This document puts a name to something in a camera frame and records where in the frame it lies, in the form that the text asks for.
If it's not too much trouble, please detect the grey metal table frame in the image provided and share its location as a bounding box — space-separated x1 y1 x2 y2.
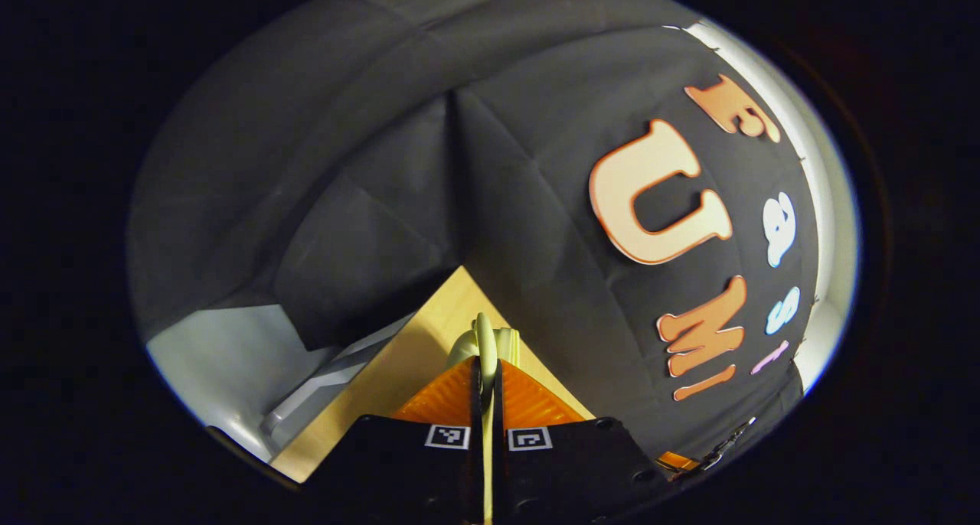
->
264 315 414 451

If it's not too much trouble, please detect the black backdrop cloth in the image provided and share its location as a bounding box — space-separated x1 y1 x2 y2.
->
126 0 824 465

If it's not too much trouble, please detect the cream yellow suitcase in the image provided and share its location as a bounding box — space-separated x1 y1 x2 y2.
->
446 312 521 525

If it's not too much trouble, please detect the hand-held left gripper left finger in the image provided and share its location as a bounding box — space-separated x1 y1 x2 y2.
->
306 355 485 524

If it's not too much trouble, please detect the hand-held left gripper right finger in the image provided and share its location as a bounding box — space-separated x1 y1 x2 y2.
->
494 359 675 524

